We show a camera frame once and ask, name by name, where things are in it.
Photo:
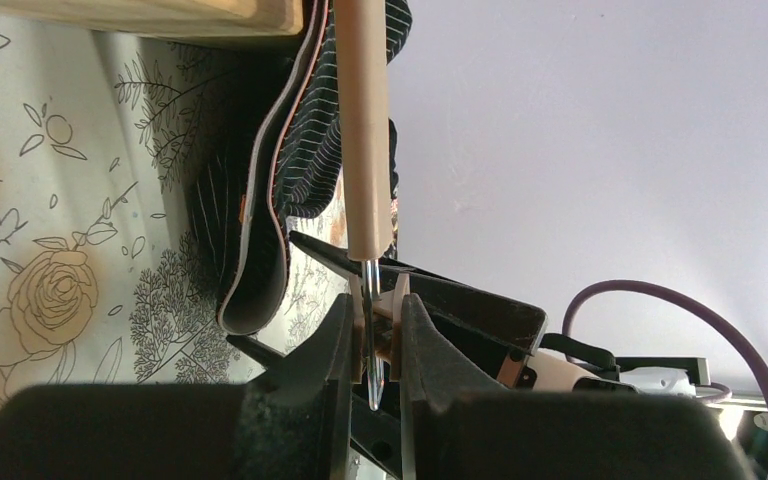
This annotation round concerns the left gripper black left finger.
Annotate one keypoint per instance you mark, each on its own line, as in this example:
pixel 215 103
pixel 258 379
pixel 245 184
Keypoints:
pixel 290 422

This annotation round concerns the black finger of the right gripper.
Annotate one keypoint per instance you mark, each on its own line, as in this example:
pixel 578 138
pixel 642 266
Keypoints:
pixel 484 326
pixel 258 351

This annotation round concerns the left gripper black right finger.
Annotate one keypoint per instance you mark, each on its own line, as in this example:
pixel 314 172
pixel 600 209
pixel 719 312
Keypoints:
pixel 459 423

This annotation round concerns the black underwear orange trim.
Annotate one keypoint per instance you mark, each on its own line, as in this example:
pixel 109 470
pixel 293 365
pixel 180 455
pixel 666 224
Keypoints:
pixel 280 159

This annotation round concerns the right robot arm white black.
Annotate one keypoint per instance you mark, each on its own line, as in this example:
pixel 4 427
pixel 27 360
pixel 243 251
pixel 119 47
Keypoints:
pixel 681 375

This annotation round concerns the floral patterned table mat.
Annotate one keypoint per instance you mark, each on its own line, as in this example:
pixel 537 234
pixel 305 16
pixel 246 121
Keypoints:
pixel 102 136

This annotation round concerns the wooden clothes rack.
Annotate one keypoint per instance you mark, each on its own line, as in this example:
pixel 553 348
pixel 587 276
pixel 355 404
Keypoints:
pixel 170 18

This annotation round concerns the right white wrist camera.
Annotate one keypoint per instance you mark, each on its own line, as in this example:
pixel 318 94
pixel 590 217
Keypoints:
pixel 545 373

